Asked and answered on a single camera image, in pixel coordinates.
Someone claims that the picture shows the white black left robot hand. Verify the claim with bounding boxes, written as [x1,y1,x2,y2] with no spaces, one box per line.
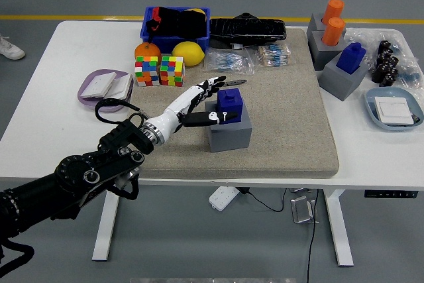
[147,76,239,144]

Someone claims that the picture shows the blue square seal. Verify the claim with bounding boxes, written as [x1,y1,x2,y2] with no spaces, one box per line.
[335,42,367,74]
[217,88,244,125]

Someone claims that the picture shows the grey cube seal holder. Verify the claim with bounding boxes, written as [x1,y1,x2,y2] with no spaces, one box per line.
[306,13,332,34]
[308,30,347,72]
[319,53,370,101]
[204,100,253,154]

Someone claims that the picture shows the orange cylinder seal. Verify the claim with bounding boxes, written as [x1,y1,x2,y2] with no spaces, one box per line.
[321,17,346,47]
[321,0,345,25]

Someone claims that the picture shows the multicolour puzzle cube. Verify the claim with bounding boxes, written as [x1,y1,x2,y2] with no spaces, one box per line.
[159,56,186,87]
[134,56,160,87]

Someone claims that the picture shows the yellow lemon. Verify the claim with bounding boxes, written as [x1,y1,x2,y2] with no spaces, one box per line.
[171,40,205,67]

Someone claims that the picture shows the orange fruit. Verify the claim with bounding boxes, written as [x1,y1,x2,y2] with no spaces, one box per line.
[134,41,162,64]

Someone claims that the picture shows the blue plastic bin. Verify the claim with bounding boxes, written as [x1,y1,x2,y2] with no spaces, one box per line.
[139,6,211,52]

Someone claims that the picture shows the bag of blue resistors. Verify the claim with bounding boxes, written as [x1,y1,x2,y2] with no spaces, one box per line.
[202,48,256,76]

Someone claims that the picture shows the black cloth bundle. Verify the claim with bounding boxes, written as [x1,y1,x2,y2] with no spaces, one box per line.
[145,6,208,38]

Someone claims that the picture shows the purple tray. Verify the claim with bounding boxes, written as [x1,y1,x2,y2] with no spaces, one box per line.
[77,68,134,114]

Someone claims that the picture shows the white power strip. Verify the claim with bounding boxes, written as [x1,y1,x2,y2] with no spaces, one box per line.
[208,186,240,211]

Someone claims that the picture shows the yellow object in bin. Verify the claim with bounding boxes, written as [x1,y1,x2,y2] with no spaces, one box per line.
[185,7,207,19]

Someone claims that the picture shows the grey-brown mat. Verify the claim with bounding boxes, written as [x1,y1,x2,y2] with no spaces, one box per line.
[118,28,341,180]

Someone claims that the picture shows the black wrapped long object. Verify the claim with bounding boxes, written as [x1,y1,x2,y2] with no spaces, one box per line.
[209,13,288,47]

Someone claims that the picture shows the bag of tan resistors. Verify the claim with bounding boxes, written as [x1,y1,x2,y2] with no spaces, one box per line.
[246,44,294,68]

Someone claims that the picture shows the white table leg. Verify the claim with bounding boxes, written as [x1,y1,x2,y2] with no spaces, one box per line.
[91,190,123,262]
[323,189,354,267]

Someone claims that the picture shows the person's white shoe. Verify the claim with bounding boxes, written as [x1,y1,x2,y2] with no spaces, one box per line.
[0,33,26,61]

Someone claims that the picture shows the light blue tray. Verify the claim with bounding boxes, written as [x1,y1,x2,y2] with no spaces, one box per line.
[364,87,424,132]

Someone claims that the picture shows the clear plastic bag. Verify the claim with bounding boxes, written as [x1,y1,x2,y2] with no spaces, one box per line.
[344,27,422,91]

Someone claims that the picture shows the black table control panel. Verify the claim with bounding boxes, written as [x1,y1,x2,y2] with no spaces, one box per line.
[364,190,418,199]

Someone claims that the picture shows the bag of blue components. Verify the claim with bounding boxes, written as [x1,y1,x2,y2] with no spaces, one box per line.
[397,69,421,87]

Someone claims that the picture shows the white switch panel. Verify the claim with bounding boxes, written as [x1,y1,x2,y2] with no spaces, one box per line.
[81,72,117,99]
[374,96,419,127]
[101,74,133,101]

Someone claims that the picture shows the black cable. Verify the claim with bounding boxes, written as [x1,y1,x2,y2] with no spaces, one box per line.
[305,189,321,283]
[246,188,288,213]

